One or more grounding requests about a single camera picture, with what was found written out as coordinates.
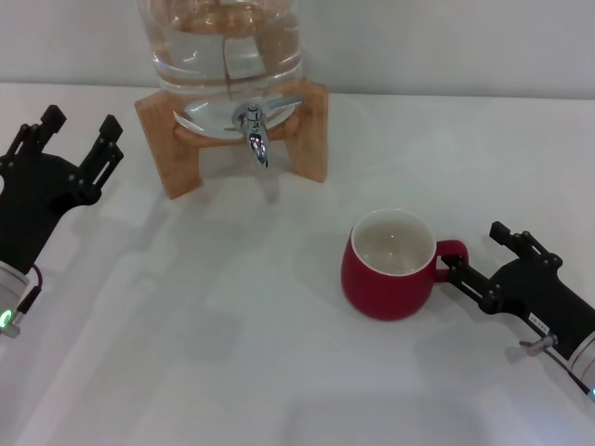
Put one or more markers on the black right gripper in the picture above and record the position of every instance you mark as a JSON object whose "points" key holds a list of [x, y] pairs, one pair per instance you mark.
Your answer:
{"points": [[544, 297]]}

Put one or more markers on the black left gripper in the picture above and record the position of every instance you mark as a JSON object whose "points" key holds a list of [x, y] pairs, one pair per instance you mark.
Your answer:
{"points": [[32, 204]]}

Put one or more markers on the red ceramic cup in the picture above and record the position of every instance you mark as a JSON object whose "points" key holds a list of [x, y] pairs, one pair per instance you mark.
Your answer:
{"points": [[381, 297]]}

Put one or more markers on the chrome faucet with lever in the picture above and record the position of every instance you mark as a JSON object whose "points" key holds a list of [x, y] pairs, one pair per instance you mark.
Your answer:
{"points": [[258, 139]]}

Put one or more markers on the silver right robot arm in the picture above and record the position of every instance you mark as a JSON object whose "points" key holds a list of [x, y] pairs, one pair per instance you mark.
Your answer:
{"points": [[586, 358]]}

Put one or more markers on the wooden dispenser stand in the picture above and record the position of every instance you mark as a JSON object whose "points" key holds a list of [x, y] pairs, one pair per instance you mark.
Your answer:
{"points": [[181, 172]]}

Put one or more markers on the glass water dispenser jar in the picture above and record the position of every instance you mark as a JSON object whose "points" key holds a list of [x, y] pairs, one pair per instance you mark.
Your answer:
{"points": [[209, 46]]}

